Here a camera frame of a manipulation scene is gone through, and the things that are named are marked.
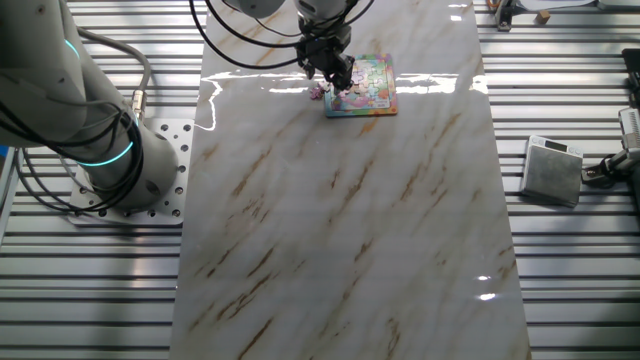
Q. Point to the small orange object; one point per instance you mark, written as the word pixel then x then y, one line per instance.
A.
pixel 494 3

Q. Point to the silver digital scale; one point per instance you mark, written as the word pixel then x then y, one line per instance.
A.
pixel 550 175

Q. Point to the grey ribbed device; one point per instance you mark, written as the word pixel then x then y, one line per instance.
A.
pixel 631 125

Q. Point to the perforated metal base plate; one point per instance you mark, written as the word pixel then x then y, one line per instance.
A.
pixel 172 140

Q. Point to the grey flat object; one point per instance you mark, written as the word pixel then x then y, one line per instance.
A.
pixel 620 4

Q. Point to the marble pattern board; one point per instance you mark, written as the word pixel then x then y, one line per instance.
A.
pixel 310 240

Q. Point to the pink brown puzzle piece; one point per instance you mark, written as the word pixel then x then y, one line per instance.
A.
pixel 316 92

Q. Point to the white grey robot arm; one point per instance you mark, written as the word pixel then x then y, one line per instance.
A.
pixel 40 90

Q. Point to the small wooden block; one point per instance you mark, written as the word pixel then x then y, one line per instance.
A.
pixel 542 17

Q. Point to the black box device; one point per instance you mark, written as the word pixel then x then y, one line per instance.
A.
pixel 634 65

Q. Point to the black upright clamp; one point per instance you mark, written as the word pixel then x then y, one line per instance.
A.
pixel 505 17

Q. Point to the black metal clamp connector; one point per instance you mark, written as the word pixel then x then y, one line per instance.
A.
pixel 600 172

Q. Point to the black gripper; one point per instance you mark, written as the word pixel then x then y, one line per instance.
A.
pixel 325 45

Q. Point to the colourful butterfly puzzle board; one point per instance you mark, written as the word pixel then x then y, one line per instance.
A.
pixel 375 95

